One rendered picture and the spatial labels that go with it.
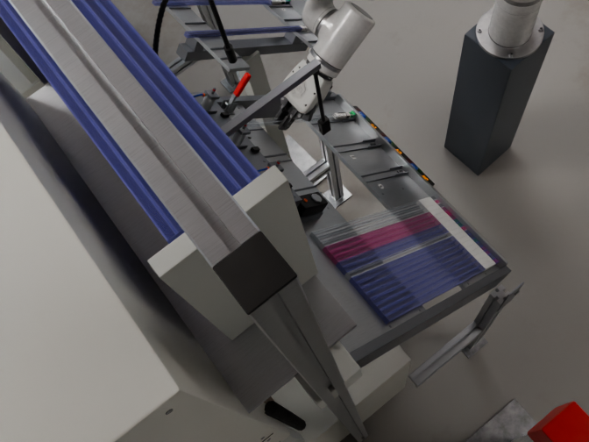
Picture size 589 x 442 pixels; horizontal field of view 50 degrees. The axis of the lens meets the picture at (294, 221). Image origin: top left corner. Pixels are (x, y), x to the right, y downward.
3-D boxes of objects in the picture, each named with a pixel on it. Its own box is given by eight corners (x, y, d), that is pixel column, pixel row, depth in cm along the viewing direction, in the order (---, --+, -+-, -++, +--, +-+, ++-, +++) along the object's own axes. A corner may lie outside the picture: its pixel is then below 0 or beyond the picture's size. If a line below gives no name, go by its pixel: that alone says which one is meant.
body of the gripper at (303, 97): (300, 49, 148) (273, 88, 152) (327, 77, 144) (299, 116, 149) (317, 54, 154) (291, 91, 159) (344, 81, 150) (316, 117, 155)
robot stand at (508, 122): (476, 118, 253) (507, -3, 189) (510, 146, 247) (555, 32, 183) (443, 146, 251) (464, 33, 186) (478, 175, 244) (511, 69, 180)
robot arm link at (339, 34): (304, 43, 145) (332, 68, 143) (338, -7, 140) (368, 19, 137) (320, 46, 153) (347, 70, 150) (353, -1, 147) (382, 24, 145)
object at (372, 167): (329, 106, 183) (335, 97, 181) (494, 274, 159) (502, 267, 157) (286, 109, 169) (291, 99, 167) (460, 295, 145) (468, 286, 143)
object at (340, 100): (328, 113, 185) (340, 93, 181) (490, 280, 161) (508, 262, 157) (325, 113, 184) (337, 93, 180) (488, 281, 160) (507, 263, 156)
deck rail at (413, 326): (490, 281, 161) (506, 265, 158) (495, 286, 160) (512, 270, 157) (315, 381, 108) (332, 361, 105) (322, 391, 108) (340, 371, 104)
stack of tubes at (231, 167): (120, 45, 114) (46, -75, 89) (294, 253, 95) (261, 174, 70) (61, 85, 112) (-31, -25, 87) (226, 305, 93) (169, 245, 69)
